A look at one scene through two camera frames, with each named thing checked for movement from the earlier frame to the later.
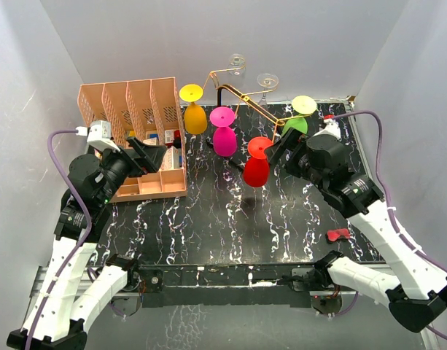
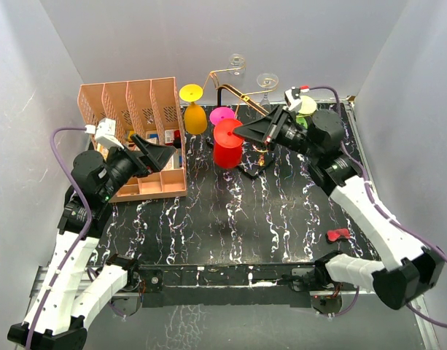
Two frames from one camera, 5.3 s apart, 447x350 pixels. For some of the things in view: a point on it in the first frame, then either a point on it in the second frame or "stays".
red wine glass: x=256 y=167 → x=227 y=146
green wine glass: x=302 y=105 stays
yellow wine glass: x=195 y=117 stays
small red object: x=333 y=235 stays
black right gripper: x=292 y=142 → x=262 y=130
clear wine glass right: x=266 y=80 stays
